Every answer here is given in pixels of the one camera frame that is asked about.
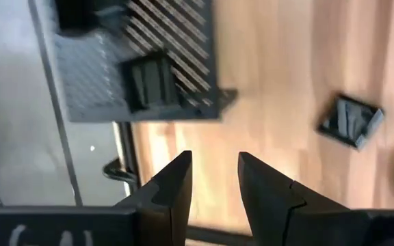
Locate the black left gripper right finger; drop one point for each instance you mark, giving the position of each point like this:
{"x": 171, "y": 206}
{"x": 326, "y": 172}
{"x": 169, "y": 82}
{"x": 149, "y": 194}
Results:
{"x": 303, "y": 225}

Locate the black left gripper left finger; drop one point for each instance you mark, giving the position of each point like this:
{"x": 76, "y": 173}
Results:
{"x": 115, "y": 229}

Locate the black perforated metal shelf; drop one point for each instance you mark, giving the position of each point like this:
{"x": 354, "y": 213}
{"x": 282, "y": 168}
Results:
{"x": 190, "y": 51}

